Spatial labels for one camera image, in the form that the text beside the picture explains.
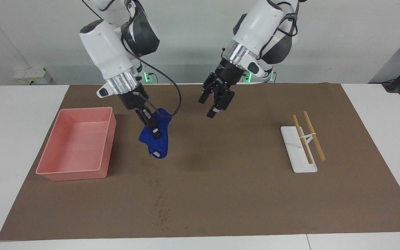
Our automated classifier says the white towel rack base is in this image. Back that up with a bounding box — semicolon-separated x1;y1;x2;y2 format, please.
280;126;318;173

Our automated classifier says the spilled water puddle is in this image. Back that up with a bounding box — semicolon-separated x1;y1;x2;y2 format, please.
146;179;173;232

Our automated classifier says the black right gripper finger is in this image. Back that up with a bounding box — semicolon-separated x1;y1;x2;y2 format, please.
144;106;163;140
135;109;149;126

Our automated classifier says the pink plastic bin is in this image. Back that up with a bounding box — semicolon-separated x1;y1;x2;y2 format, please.
35;107;117;182

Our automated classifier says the blue towel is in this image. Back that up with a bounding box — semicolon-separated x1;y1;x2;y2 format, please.
138;108;173;159

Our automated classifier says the brown table mat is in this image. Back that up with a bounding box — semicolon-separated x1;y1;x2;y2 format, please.
0;83;400;241

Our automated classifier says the long wooden rack dowel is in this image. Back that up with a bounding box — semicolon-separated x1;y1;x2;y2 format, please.
303;111;326;161

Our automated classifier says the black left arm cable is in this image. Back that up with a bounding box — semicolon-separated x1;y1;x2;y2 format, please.
260;0;299;59

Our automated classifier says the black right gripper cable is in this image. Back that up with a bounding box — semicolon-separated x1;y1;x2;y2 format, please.
120;0;182;118

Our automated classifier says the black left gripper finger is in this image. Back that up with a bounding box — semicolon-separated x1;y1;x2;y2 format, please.
198;84;215;105
206;90;236;119

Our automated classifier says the short wooden rack dowel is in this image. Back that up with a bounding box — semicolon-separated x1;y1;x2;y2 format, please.
292;115;314;165

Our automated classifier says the white wall outlet box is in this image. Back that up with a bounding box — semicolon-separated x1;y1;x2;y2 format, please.
13;67;52;85

